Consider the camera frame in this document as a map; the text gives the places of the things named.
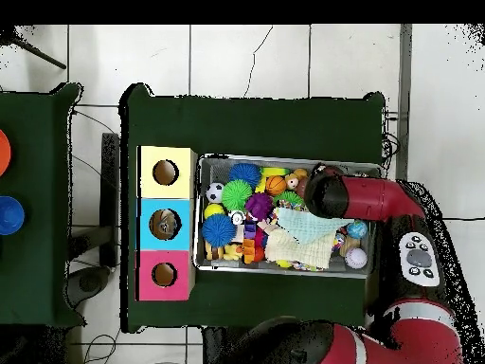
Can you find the orange basketball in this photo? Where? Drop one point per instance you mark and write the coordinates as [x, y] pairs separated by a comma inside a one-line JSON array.
[[276, 185]]

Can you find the mint knitted cloth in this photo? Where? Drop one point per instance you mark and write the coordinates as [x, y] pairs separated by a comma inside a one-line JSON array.
[[310, 227]]

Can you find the dark green side tablecloth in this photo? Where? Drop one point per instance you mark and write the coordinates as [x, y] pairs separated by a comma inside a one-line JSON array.
[[38, 265]]

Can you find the black and white soccer ball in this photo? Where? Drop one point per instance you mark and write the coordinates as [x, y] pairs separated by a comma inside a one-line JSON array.
[[214, 192]]

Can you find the small blue koosh ball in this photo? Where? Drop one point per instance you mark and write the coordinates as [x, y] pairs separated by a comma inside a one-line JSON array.
[[245, 175]]

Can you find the blue green globe ball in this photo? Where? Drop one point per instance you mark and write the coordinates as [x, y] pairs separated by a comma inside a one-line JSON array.
[[357, 229]]

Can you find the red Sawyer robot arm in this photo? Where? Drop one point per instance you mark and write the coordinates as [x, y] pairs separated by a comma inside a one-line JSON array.
[[371, 197]]

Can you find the green koosh ball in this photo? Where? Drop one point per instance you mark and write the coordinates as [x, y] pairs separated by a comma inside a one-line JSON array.
[[237, 195]]

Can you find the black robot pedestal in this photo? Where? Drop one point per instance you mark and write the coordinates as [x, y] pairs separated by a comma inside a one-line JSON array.
[[214, 349]]

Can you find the black upright panel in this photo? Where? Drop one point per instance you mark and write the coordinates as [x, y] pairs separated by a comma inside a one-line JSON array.
[[110, 189]]

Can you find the cream knitted cloth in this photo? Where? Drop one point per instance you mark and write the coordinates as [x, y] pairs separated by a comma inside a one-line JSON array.
[[295, 250]]

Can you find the orange bowl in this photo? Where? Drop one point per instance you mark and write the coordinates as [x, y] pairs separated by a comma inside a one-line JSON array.
[[3, 151]]

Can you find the wooden box with three holes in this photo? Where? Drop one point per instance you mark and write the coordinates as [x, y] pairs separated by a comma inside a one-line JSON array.
[[182, 227]]

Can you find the large blue koosh ball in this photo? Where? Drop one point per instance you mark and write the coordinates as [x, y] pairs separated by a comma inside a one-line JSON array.
[[218, 230]]

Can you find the white baseball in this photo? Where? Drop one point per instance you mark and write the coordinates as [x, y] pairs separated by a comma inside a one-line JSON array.
[[356, 258]]

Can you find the black tripod leg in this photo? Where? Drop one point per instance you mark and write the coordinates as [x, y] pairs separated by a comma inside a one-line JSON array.
[[41, 55]]

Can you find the blue bowl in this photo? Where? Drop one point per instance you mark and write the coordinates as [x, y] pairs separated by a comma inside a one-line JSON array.
[[10, 215]]

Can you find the purple spiky toy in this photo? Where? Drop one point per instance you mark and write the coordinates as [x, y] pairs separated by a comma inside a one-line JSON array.
[[259, 206]]

